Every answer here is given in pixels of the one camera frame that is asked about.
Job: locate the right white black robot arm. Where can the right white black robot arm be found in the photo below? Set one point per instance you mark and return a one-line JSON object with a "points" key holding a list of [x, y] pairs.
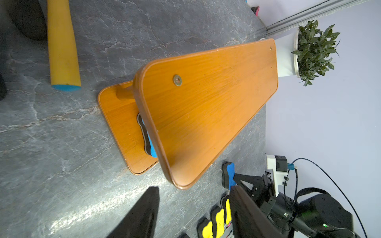
{"points": [[319, 215]]}

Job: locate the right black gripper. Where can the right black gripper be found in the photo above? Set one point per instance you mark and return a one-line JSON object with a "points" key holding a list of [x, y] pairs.
{"points": [[280, 209]]}

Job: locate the orange wooden two-tier shelf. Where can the orange wooden two-tier shelf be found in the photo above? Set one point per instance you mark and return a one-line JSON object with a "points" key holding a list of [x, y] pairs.
{"points": [[193, 107]]}

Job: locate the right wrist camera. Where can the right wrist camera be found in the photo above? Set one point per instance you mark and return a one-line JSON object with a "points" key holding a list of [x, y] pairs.
{"points": [[278, 167]]}

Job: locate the potted green plant white pot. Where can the potted green plant white pot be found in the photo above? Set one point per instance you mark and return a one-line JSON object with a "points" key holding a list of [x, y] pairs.
{"points": [[307, 52]]}

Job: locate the yellow eraser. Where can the yellow eraser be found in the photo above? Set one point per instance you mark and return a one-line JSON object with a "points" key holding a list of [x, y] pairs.
{"points": [[225, 204], [217, 218], [205, 228]]}

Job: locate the blue eraser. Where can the blue eraser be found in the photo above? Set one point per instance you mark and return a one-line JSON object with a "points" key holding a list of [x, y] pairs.
{"points": [[148, 145], [228, 173]]}

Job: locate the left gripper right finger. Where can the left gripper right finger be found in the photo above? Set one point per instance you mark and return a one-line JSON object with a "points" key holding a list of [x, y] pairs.
{"points": [[247, 218]]}

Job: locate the blue garden hand rake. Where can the blue garden hand rake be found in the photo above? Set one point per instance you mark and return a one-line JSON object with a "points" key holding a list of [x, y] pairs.
{"points": [[63, 60]]}

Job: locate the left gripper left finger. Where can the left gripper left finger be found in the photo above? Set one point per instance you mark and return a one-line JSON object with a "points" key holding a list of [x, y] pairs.
{"points": [[140, 222]]}

